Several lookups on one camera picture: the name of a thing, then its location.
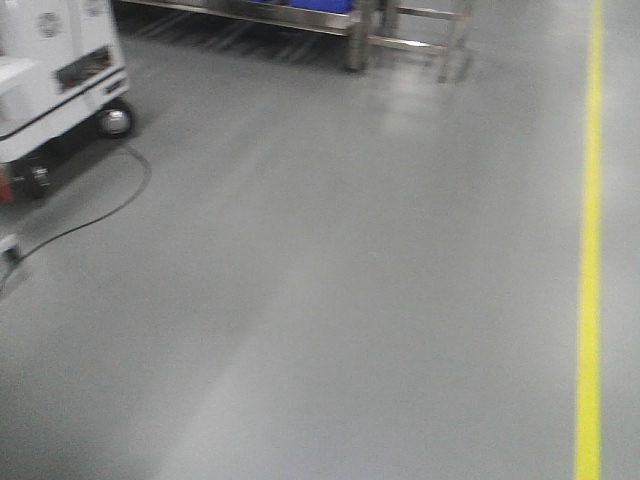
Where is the stainless steel table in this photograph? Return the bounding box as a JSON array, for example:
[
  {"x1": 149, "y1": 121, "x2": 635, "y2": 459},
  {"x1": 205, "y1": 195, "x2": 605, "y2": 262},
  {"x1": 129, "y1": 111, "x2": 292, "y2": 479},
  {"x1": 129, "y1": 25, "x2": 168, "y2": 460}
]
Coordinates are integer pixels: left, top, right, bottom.
[{"x1": 114, "y1": 1, "x2": 474, "y2": 83}]

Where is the white wheeled machine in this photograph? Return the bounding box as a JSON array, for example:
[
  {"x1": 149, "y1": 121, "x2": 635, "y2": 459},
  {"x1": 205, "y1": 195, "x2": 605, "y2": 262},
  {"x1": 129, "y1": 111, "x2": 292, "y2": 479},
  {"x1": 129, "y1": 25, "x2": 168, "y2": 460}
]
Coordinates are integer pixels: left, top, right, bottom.
[{"x1": 1, "y1": 1, "x2": 135, "y2": 203}]

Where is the black floor cable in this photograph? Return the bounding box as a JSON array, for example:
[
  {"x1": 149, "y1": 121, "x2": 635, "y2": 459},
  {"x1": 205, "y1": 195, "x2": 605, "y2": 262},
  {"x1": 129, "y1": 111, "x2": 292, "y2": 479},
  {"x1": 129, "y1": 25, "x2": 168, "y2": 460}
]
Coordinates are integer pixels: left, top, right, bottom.
[{"x1": 9, "y1": 142, "x2": 153, "y2": 264}]

